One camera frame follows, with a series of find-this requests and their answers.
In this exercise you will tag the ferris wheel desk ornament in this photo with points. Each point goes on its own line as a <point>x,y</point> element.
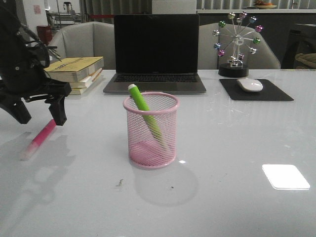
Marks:
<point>234,66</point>

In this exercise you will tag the cream book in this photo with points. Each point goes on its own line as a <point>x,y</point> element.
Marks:
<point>77,91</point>
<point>87,81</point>

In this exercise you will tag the top yellow book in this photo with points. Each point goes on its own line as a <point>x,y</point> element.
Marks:
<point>74,69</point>

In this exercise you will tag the grey armchair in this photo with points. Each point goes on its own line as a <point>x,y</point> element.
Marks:
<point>87,40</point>
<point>257,56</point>

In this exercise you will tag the red bin background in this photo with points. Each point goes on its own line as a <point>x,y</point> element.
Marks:
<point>44,33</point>

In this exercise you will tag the grey armchair right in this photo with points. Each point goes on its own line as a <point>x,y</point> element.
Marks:
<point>257,56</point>

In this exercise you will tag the middle cream book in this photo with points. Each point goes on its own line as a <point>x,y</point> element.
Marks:
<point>87,81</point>

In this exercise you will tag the bottom cream book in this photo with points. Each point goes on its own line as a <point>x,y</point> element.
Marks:
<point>77,91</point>

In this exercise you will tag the fruit bowl on counter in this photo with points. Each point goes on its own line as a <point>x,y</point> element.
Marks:
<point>262,4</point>

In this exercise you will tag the pink mesh pen holder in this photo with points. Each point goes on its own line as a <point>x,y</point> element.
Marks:
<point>144,150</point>

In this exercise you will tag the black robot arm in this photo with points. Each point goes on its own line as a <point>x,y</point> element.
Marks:
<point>12,31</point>

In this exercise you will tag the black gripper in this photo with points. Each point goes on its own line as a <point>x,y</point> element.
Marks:
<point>23,76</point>

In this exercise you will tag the white computer mouse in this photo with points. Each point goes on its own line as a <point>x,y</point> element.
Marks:
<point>250,85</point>

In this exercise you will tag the black mouse pad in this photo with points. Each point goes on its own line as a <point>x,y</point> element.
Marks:
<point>270,91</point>

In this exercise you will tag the grey laptop black screen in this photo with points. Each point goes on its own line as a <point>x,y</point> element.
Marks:
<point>156,52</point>

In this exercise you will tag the pink highlighter pen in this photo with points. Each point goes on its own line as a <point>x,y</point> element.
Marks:
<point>38,141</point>

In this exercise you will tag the green highlighter pen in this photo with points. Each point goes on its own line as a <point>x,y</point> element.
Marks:
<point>142,103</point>

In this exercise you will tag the grey armchair left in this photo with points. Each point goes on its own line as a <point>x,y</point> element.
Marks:
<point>87,40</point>

